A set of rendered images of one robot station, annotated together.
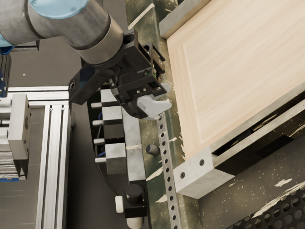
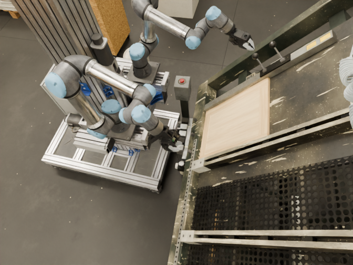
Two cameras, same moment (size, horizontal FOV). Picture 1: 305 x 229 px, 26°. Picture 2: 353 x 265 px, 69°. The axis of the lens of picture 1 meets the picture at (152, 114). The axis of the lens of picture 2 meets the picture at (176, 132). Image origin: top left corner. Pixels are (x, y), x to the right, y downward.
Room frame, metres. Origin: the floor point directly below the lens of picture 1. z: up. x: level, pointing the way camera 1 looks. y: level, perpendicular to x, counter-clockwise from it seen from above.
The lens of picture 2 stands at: (0.15, -0.27, 2.53)
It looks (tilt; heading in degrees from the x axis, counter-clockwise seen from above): 60 degrees down; 25
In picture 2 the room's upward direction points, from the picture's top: 10 degrees counter-clockwise
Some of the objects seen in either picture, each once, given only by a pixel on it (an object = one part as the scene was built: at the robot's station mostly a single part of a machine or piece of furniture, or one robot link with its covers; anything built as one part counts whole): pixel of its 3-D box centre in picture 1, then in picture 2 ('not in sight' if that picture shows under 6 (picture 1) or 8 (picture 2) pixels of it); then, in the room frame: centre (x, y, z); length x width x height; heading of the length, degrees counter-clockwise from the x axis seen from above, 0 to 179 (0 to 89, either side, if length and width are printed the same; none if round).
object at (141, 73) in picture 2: not in sight; (141, 66); (1.38, 0.51, 1.09); 0.15 x 0.15 x 0.10
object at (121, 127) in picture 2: not in sight; (118, 120); (0.89, 0.50, 1.09); 0.15 x 0.15 x 0.10
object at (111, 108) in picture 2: not in sight; (112, 111); (0.88, 0.50, 1.20); 0.13 x 0.12 x 0.14; 168
